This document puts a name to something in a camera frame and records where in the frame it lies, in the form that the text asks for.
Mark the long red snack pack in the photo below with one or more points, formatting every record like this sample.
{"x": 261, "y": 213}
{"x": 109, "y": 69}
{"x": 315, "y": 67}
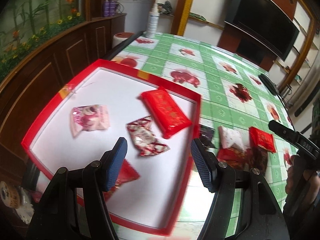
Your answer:
{"x": 261, "y": 139}
{"x": 165, "y": 111}

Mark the shiny red snack packet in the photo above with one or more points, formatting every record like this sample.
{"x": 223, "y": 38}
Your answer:
{"x": 234, "y": 158}

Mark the purple bottle left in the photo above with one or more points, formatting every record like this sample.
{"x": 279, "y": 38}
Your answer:
{"x": 106, "y": 8}

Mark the green fruit pattern tablecloth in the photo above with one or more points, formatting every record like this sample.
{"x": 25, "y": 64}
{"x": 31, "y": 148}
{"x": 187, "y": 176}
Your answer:
{"x": 214, "y": 74}

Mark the dark wooden cabinet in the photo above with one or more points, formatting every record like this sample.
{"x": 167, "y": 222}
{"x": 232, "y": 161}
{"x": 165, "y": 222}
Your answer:
{"x": 30, "y": 86}

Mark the white spray bottle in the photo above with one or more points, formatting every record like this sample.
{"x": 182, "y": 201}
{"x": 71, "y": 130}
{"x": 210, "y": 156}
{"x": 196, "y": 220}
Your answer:
{"x": 152, "y": 22}

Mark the flower wall mural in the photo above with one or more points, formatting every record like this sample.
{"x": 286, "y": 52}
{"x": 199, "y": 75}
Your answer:
{"x": 27, "y": 24}

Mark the black remote control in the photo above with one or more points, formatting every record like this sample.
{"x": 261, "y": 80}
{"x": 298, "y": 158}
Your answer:
{"x": 269, "y": 84}

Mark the red white patterned candy packet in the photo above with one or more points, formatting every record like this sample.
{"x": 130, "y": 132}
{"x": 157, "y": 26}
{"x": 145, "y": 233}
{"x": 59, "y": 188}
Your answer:
{"x": 144, "y": 139}

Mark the purple bottle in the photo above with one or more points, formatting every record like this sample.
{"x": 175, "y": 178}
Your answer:
{"x": 112, "y": 7}
{"x": 106, "y": 8}

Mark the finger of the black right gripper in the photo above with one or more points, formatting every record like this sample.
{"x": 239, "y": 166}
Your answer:
{"x": 289, "y": 135}

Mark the person's right hand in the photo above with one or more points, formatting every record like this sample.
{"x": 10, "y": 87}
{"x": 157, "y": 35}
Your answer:
{"x": 311, "y": 176}

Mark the white pink dotted snack packet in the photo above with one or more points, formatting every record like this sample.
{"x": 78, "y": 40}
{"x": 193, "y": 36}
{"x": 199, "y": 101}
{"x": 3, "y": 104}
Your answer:
{"x": 230, "y": 138}

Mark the black flat television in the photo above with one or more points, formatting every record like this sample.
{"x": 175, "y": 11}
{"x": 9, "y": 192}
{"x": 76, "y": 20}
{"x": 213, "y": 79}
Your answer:
{"x": 266, "y": 22}

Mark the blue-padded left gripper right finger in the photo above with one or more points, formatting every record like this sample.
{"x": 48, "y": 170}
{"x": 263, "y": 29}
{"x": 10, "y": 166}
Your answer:
{"x": 205, "y": 163}

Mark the dark red honey snack packet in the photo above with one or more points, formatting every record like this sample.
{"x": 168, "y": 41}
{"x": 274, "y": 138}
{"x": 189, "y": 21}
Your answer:
{"x": 257, "y": 157}

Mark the purple bottle right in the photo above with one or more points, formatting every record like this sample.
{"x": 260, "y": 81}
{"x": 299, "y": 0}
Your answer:
{"x": 112, "y": 7}

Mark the red foil packet in box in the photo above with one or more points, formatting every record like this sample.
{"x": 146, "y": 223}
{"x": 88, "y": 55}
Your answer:
{"x": 127, "y": 174}

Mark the white red stool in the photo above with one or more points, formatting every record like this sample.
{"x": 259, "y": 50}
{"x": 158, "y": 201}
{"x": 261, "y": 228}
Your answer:
{"x": 120, "y": 37}

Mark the red shallow cardboard box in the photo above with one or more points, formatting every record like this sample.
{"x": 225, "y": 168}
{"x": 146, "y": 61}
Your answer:
{"x": 150, "y": 204}

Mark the dark purple snack packet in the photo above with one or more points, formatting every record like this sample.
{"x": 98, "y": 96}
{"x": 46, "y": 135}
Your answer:
{"x": 206, "y": 136}

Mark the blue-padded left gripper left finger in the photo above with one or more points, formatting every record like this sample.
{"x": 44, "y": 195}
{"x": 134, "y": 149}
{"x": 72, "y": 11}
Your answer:
{"x": 113, "y": 160}

